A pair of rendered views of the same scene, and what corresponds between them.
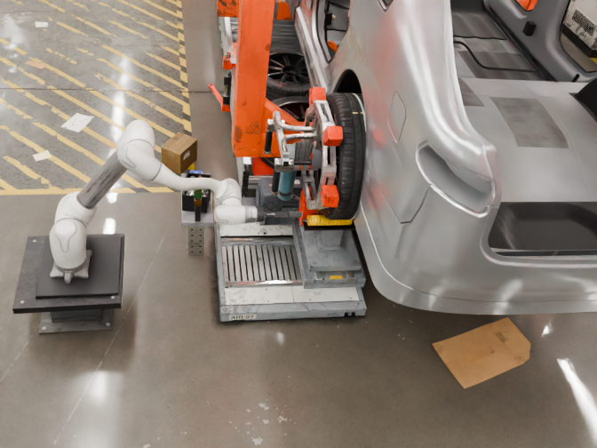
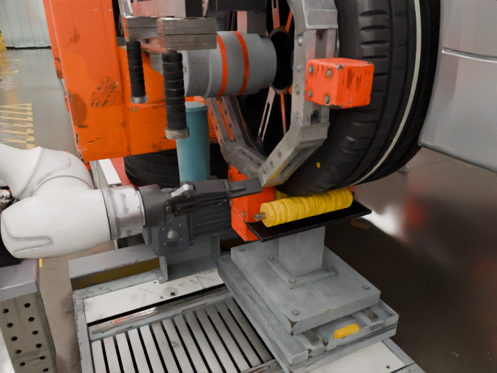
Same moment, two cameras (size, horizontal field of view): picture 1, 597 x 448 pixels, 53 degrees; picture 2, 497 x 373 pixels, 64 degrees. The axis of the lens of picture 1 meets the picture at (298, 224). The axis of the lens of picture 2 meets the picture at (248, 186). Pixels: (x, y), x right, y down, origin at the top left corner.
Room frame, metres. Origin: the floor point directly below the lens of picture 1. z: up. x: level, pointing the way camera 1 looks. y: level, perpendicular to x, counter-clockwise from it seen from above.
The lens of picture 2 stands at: (1.61, 0.15, 0.96)
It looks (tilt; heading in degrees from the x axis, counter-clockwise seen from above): 24 degrees down; 349
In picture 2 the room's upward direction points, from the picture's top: straight up
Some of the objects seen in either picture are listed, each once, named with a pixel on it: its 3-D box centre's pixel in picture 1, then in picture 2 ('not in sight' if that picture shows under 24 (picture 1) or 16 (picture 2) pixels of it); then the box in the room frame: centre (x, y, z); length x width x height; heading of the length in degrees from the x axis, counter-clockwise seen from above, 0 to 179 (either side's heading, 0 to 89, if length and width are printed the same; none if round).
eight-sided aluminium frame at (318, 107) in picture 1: (316, 156); (251, 63); (2.55, -0.04, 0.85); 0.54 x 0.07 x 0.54; 15
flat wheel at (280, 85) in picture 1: (290, 81); not in sight; (4.11, 0.25, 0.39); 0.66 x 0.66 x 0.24
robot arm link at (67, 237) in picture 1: (67, 240); not in sight; (2.00, 1.11, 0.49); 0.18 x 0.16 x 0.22; 15
